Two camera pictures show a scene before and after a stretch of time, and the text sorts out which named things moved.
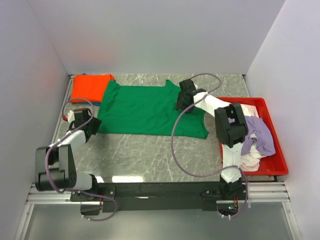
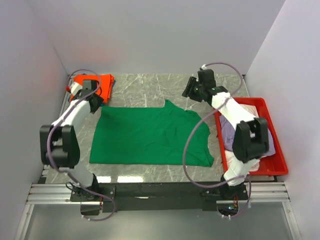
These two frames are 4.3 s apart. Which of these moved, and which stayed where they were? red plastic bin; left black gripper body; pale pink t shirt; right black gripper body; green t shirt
Moved: left black gripper body; green t shirt; right black gripper body
Stayed: pale pink t shirt; red plastic bin
